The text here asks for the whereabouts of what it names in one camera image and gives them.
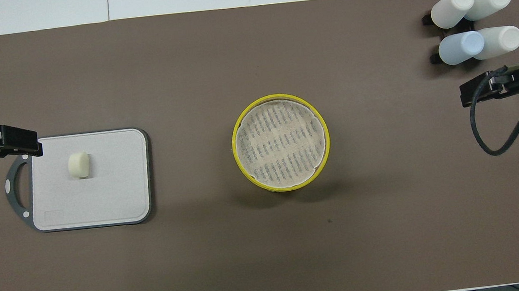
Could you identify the white steamed bun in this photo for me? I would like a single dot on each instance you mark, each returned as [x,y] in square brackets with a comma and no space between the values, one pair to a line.
[78,164]

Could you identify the white cup upper left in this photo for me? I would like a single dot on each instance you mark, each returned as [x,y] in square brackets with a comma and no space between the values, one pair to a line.
[501,40]

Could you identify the black bottle rack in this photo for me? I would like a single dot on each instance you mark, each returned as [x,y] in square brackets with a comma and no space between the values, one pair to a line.
[461,27]

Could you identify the white plastic bottle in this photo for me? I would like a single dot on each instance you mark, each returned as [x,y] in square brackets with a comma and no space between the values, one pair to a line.
[450,9]

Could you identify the grey white cutting board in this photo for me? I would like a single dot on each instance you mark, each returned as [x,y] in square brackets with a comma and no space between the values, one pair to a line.
[100,191]

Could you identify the light blue cup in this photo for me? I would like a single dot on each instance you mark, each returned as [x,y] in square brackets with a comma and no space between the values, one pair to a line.
[460,47]

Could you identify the brown table mat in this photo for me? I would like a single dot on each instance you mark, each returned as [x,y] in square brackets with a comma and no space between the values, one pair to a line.
[299,247]

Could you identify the yellow steamer tier with liner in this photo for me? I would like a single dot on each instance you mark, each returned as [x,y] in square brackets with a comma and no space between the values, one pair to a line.
[235,133]

